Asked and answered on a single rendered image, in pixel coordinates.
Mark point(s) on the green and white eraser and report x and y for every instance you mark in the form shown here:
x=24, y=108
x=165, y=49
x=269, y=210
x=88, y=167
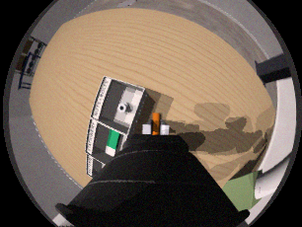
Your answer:
x=112, y=143

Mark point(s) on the orange aa battery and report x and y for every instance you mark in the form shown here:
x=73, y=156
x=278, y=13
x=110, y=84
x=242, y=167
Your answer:
x=156, y=118

